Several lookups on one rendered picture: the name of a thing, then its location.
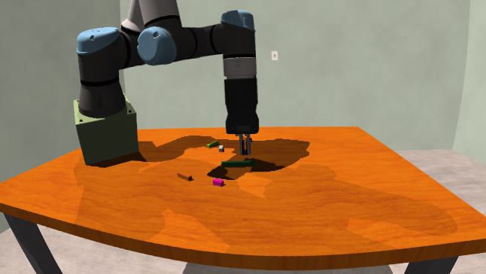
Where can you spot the magenta rod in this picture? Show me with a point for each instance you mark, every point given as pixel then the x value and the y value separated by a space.
pixel 218 182

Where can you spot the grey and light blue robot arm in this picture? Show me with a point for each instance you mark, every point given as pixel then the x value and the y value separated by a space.
pixel 158 38

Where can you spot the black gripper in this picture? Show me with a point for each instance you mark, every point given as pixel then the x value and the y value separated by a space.
pixel 241 99

